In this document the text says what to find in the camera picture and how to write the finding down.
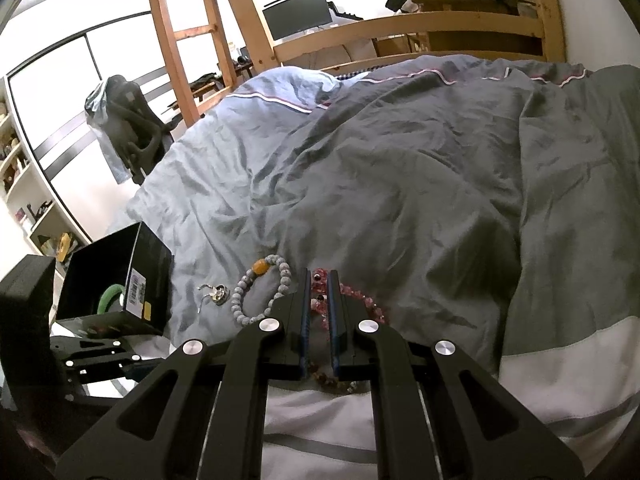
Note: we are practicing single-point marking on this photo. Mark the white sliding wardrobe door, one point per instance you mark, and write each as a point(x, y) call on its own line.
point(65, 100)

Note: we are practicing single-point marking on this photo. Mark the grey office chair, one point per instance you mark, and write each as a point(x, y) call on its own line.
point(127, 125)

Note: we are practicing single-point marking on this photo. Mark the grey duvet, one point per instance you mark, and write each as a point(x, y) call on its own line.
point(400, 160)

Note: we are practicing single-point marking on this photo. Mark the wooden bed frame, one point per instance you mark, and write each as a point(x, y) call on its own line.
point(380, 30)

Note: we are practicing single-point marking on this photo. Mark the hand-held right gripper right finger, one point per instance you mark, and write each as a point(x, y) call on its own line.
point(333, 325)

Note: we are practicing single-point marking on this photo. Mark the black cardboard box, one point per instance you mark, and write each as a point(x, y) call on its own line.
point(150, 270)

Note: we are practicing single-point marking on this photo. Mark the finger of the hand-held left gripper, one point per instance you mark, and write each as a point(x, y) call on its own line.
point(100, 349)
point(107, 372)

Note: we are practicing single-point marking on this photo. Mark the wooden ladder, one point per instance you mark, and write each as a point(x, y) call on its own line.
point(172, 35)

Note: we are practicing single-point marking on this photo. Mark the green jade bangle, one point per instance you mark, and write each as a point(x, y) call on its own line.
point(106, 300)

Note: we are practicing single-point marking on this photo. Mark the light blue cloth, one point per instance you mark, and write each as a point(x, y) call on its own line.
point(107, 155)

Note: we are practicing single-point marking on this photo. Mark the light blue quilt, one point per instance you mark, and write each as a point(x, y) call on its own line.
point(220, 160)

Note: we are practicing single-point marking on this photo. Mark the white wall shelf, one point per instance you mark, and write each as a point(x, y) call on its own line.
point(35, 195)

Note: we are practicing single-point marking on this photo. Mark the black computer monitor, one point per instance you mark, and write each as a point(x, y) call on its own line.
point(297, 12)

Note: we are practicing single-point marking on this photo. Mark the white grey striped bed sheet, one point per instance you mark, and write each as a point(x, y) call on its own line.
point(550, 370)

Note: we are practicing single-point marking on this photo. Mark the yellow object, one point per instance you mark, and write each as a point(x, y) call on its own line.
point(63, 247)

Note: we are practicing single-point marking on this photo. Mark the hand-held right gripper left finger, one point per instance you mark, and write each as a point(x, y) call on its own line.
point(304, 325)

